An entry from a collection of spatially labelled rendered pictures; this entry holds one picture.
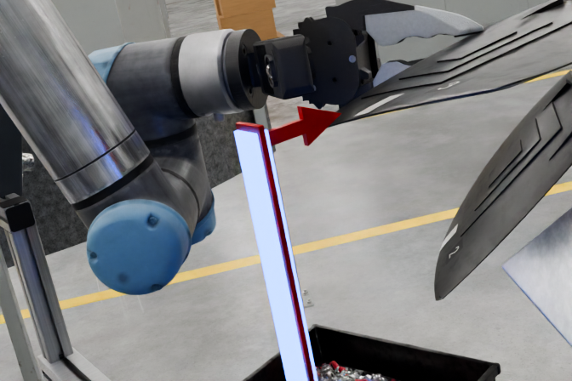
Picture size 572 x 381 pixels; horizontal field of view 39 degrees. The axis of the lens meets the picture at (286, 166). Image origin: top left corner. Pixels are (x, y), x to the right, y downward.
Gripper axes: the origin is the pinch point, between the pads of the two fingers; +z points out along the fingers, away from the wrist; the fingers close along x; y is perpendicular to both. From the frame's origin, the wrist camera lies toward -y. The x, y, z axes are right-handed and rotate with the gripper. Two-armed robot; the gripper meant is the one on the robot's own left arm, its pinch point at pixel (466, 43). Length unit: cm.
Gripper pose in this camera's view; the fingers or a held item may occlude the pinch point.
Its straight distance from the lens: 65.8
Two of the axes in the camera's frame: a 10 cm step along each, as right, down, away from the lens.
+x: 1.5, 9.7, 1.8
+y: 3.2, -2.2, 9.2
